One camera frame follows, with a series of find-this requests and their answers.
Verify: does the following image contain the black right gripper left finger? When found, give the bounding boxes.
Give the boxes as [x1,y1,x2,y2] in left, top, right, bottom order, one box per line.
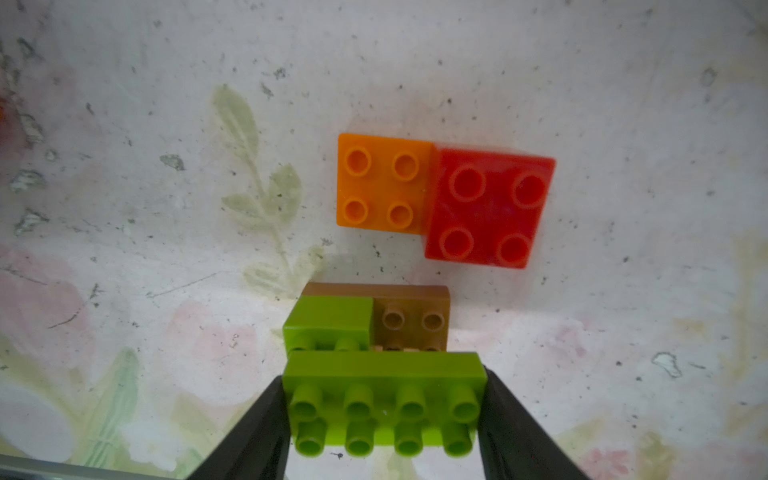
[189,376,291,480]

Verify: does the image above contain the red lego brick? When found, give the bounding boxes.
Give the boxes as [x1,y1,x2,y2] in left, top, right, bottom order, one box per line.
[422,143,556,269]

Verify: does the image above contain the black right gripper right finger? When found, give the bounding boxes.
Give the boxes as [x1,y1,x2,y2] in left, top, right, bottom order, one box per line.
[478,369,588,480]

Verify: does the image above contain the tan lego plate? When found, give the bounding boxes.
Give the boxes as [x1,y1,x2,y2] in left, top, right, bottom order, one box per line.
[302,282,451,351]

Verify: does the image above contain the green long lego brick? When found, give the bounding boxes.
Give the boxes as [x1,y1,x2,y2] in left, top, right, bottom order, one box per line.
[282,351,487,457]

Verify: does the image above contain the orange lego brick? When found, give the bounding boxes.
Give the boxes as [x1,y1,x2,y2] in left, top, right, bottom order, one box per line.
[336,133,432,235]

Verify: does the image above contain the small green lego brick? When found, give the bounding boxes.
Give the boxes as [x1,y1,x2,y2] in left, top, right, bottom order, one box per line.
[282,296,374,356]

